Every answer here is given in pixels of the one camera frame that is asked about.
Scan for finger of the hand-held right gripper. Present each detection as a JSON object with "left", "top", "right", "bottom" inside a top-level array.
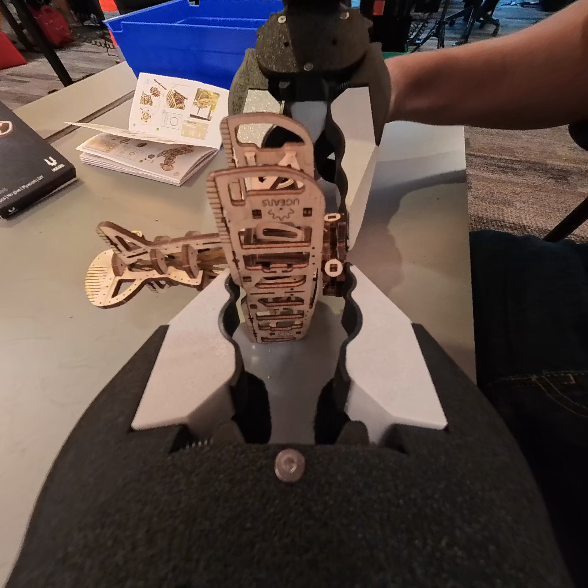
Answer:
[
  {"left": 315, "top": 89, "right": 379, "bottom": 251},
  {"left": 243, "top": 89, "right": 288, "bottom": 149}
]

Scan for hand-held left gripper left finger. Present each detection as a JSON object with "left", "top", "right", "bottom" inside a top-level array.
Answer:
[{"left": 131, "top": 273, "right": 242, "bottom": 444}]

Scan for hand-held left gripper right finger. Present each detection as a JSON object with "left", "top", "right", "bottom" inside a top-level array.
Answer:
[{"left": 339, "top": 266, "right": 448, "bottom": 444}]

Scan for wooden model airplane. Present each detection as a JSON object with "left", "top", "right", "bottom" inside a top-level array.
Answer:
[{"left": 84, "top": 112, "right": 353, "bottom": 345}]

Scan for person's right forearm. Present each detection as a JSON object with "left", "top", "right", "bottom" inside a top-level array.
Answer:
[{"left": 386, "top": 25, "right": 588, "bottom": 130}]

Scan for grey desk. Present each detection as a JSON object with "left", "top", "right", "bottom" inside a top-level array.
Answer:
[
  {"left": 0, "top": 92, "right": 478, "bottom": 588},
  {"left": 14, "top": 62, "right": 138, "bottom": 141}
]

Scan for blue plastic bin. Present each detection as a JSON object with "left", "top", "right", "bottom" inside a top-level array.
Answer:
[{"left": 103, "top": 0, "right": 283, "bottom": 91}]

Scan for open instruction booklet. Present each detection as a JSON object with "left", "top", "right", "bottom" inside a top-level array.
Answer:
[{"left": 64, "top": 72, "right": 230, "bottom": 187}]

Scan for person's dark jeans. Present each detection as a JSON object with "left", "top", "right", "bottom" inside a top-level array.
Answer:
[{"left": 469, "top": 229, "right": 588, "bottom": 588}]

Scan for black chair leg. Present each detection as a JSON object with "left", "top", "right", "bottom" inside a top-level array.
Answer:
[{"left": 544, "top": 197, "right": 588, "bottom": 243}]

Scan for red bag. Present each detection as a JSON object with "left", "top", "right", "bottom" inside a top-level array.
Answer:
[
  {"left": 30, "top": 5, "right": 74, "bottom": 47},
  {"left": 0, "top": 30, "right": 27, "bottom": 70}
]

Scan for black product box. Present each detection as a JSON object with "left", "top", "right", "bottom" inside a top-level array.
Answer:
[{"left": 0, "top": 100, "right": 77, "bottom": 220}]

